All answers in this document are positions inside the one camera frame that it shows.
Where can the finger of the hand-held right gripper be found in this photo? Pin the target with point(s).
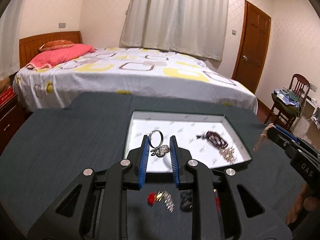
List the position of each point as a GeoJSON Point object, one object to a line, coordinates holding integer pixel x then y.
{"type": "Point", "coordinates": [291, 134]}
{"type": "Point", "coordinates": [282, 141]}

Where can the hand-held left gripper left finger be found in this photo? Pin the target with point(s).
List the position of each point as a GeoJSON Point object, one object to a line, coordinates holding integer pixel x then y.
{"type": "Point", "coordinates": [142, 162]}

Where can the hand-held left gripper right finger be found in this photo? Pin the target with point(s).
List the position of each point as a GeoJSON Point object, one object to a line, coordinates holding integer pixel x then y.
{"type": "Point", "coordinates": [174, 162]}

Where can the white-lined shallow box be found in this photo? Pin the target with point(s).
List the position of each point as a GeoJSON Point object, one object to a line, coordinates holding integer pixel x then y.
{"type": "Point", "coordinates": [180, 130]}

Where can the person's right hand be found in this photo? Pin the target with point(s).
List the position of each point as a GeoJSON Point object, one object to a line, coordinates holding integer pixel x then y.
{"type": "Point", "coordinates": [298, 205]}

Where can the white desk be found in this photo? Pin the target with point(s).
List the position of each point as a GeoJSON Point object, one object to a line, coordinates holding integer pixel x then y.
{"type": "Point", "coordinates": [308, 110]}

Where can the pile of clothes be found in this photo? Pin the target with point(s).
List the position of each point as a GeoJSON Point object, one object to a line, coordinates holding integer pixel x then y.
{"type": "Point", "coordinates": [285, 105]}

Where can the red flower brooch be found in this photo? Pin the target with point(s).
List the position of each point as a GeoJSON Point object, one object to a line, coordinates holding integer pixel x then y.
{"type": "Point", "coordinates": [152, 198]}

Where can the dark wooden chair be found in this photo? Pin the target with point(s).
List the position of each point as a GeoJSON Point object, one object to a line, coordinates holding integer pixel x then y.
{"type": "Point", "coordinates": [300, 82]}

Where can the red knot ornament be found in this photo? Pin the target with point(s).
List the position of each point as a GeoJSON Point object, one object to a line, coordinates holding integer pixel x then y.
{"type": "Point", "coordinates": [217, 202]}

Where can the bed with patterned sheet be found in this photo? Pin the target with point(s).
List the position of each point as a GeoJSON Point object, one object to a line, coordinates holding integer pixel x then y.
{"type": "Point", "coordinates": [125, 85]}

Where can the dark grey table cloth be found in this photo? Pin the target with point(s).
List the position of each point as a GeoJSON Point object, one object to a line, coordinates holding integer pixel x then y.
{"type": "Point", "coordinates": [62, 142]}

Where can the brown wooden door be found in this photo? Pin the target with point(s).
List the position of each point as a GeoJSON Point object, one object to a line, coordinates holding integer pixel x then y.
{"type": "Point", "coordinates": [252, 47]}

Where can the pink pillow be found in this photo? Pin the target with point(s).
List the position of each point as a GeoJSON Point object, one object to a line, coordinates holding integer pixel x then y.
{"type": "Point", "coordinates": [60, 55]}

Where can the dark wooden nightstand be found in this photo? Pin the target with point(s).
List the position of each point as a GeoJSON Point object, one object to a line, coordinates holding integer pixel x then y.
{"type": "Point", "coordinates": [10, 120]}

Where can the grey window curtain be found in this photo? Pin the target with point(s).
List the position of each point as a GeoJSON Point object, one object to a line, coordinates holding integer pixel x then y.
{"type": "Point", "coordinates": [175, 17]}

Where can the brown cushion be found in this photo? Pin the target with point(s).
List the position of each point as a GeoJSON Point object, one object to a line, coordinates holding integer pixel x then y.
{"type": "Point", "coordinates": [57, 44]}

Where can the red gift box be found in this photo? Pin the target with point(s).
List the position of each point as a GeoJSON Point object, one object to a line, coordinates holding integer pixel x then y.
{"type": "Point", "coordinates": [6, 96]}

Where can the brown teddy bear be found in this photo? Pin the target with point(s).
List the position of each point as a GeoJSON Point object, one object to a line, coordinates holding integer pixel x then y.
{"type": "Point", "coordinates": [3, 83]}

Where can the wooden headboard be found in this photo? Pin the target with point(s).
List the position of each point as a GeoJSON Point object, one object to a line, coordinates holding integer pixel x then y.
{"type": "Point", "coordinates": [37, 41]}

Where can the long grey side curtain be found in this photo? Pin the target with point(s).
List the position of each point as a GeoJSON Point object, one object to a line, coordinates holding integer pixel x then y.
{"type": "Point", "coordinates": [10, 50]}

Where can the wall outlet behind chair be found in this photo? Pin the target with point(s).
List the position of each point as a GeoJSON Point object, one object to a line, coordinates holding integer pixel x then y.
{"type": "Point", "coordinates": [313, 87]}

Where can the wall outlet above headboard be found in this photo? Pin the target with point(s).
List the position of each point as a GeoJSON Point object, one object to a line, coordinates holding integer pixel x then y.
{"type": "Point", "coordinates": [62, 25]}

